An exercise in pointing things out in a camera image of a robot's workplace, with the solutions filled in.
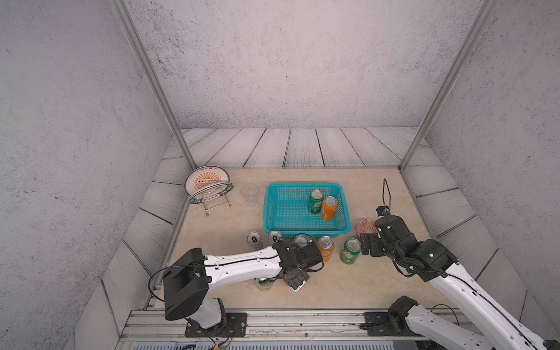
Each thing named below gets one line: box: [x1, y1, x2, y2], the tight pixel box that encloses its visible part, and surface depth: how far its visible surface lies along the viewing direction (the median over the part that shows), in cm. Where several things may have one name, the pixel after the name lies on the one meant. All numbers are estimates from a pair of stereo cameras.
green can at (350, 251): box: [339, 237, 362, 265], surface depth 83 cm
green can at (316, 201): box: [307, 188, 324, 214], surface depth 98 cm
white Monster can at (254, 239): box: [246, 230, 264, 251], surface depth 81 cm
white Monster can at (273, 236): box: [267, 230, 283, 245], surface depth 82 cm
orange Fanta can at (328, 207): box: [320, 195, 338, 221], surface depth 95 cm
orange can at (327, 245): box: [317, 235, 335, 262], surface depth 83 cm
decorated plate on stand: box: [184, 165, 231, 199], surface depth 98 cm
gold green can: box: [253, 277, 272, 291], surface depth 76 cm
